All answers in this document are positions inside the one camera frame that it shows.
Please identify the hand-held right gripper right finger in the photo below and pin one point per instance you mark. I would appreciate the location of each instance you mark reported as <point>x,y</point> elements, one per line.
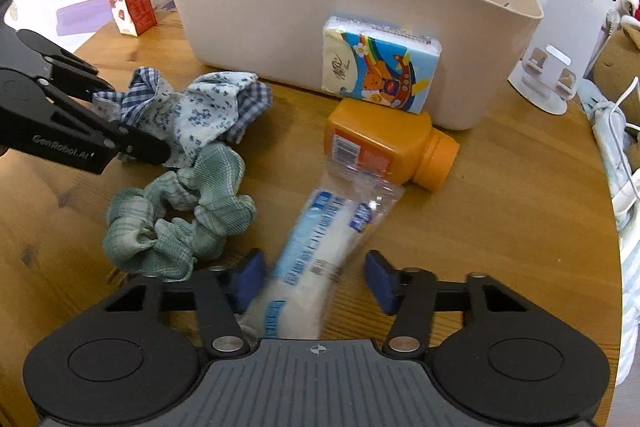
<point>381,279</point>

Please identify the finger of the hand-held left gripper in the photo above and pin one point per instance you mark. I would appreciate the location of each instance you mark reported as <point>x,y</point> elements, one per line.
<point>75,69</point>
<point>145,147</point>

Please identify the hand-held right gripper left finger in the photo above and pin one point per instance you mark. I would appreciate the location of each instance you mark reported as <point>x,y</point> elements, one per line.
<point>250,279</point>

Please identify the blue gingham scrunchie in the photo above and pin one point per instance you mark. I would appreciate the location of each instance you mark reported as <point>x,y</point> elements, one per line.
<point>145,89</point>

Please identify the light blue floral scrunchie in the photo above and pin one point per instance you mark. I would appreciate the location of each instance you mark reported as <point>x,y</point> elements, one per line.
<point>200,117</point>

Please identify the clear cotton pad packet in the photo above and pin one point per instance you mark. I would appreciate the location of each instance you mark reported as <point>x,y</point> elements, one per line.
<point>310,247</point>

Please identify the beige plastic storage bin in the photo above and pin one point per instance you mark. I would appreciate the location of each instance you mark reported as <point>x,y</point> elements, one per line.
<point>300,7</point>

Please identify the wooden desktop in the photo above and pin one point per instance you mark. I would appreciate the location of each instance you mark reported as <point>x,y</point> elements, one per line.
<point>500,207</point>

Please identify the green striped scrunchie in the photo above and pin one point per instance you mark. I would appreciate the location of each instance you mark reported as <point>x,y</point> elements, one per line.
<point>215,202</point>

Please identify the orange plastic bottle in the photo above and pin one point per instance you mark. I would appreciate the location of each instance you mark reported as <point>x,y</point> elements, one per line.
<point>395,142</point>

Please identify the cartoon print tissue pack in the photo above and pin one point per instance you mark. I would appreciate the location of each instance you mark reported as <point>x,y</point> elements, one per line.
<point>380,67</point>

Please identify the light blue cloth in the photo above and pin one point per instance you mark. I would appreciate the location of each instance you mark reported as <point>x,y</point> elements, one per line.
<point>607,142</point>

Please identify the white plastic stand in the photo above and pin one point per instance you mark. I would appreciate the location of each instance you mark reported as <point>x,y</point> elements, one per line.
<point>570,7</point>

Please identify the white power plug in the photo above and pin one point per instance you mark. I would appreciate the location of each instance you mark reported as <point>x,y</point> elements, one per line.
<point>613,21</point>

